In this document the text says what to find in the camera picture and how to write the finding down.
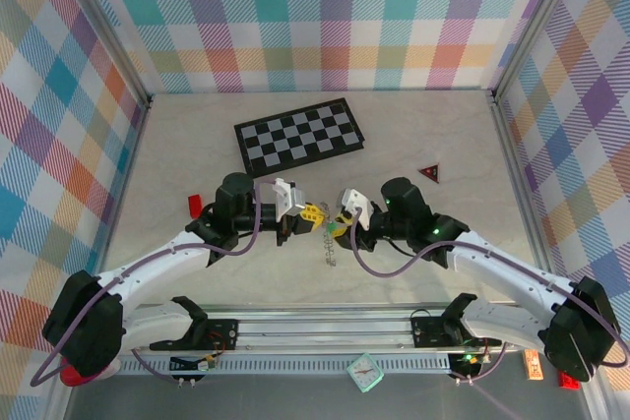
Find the silver keyring with chain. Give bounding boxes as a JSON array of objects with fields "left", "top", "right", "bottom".
[{"left": 318, "top": 200, "right": 341, "bottom": 268}]

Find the black grey checkerboard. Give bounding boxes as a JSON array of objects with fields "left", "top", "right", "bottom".
[{"left": 233, "top": 97, "right": 366, "bottom": 180}]

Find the teal square clock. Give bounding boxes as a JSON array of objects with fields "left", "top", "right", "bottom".
[{"left": 346, "top": 351, "right": 386, "bottom": 394}]

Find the orange tag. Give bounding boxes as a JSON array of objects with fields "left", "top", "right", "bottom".
[{"left": 523, "top": 349, "right": 544, "bottom": 382}]

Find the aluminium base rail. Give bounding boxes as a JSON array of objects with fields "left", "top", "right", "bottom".
[{"left": 130, "top": 304, "right": 597, "bottom": 358}]

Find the aluminium side rail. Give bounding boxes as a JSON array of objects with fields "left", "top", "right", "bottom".
[
  {"left": 46, "top": 94, "right": 155, "bottom": 420},
  {"left": 484, "top": 88, "right": 614, "bottom": 420}
]

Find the slotted grey cable duct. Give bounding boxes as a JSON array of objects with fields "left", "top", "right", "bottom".
[{"left": 117, "top": 353, "right": 454, "bottom": 375}]

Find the aluminium frame post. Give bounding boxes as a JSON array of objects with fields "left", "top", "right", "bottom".
[
  {"left": 489, "top": 0, "right": 595, "bottom": 101},
  {"left": 51, "top": 0, "right": 155, "bottom": 109}
]

